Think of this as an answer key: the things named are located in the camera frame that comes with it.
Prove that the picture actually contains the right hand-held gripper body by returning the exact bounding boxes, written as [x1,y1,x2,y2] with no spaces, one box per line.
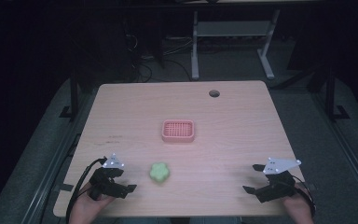
[256,157,302,204]

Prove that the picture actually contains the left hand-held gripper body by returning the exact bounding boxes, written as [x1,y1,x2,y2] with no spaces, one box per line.
[88,152,129,201]

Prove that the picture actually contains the green flower-shaped soap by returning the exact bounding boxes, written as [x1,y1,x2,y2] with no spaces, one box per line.
[149,161,172,184]

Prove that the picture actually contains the pink soap dish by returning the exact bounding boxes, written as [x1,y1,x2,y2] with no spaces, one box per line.
[161,119,196,144]

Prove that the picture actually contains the person's right hand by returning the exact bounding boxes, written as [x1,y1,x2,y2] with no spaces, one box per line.
[280,182,315,224]

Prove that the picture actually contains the person's left hand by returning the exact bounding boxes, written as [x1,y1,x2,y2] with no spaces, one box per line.
[68,182,117,224]

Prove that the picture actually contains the grey tape piece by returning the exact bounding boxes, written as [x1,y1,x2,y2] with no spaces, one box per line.
[54,183,75,192]

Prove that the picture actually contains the black metal stand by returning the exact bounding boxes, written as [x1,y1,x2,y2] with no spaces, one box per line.
[324,63,351,121]
[59,69,82,119]

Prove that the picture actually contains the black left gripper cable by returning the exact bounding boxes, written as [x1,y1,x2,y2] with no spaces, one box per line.
[65,158,107,224]

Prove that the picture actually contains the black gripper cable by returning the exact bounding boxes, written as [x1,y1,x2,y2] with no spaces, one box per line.
[291,175,317,218]
[65,158,107,224]

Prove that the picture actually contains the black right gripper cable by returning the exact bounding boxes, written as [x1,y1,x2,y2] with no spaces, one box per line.
[291,175,317,218]

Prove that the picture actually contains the metal floor rail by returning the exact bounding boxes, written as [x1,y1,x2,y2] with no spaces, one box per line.
[21,88,99,224]
[310,91,358,204]

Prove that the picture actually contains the tangle of floor cables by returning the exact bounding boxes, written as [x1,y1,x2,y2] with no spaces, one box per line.
[125,32,194,82]

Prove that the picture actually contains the white metal desk frame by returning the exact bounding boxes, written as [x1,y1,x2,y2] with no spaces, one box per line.
[190,8,282,81]

